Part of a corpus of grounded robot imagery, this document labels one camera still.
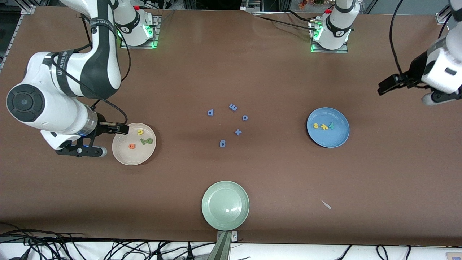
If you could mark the blue round plate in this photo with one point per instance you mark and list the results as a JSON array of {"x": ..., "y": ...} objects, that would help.
[{"x": 327, "y": 139}]

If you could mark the green foam letter b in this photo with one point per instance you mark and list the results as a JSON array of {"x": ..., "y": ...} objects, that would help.
[{"x": 147, "y": 143}]

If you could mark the aluminium frame profile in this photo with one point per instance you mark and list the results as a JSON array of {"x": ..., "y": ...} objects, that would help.
[
  {"x": 11, "y": 39},
  {"x": 441, "y": 18}
]

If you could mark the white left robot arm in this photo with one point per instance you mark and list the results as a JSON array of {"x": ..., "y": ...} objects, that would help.
[{"x": 335, "y": 29}]

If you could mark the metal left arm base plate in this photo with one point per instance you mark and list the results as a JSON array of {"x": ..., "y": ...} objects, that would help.
[{"x": 325, "y": 51}]

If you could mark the small white paper scrap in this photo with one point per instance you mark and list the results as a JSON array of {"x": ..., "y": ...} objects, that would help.
[{"x": 326, "y": 204}]

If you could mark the grey metal box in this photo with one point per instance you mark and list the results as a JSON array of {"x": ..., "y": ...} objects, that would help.
[{"x": 252, "y": 5}]

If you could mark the beige round plate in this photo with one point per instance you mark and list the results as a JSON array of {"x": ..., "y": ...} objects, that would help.
[{"x": 133, "y": 159}]

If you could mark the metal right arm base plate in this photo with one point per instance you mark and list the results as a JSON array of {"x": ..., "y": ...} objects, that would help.
[{"x": 157, "y": 32}]

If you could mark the grey metal camera post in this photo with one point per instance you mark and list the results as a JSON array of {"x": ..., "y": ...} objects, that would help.
[{"x": 221, "y": 249}]

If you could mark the blue foam letter m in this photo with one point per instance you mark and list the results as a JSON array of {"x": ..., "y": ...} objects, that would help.
[{"x": 233, "y": 107}]

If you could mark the brown table cover sheet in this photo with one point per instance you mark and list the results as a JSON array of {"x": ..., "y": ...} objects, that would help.
[{"x": 231, "y": 72}]

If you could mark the pale green round plate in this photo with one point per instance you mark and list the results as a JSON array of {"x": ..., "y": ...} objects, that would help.
[{"x": 225, "y": 206}]

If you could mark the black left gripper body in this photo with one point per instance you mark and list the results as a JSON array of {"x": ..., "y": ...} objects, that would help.
[{"x": 418, "y": 67}]

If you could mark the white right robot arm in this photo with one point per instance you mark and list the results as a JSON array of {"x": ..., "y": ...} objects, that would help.
[{"x": 54, "y": 104}]

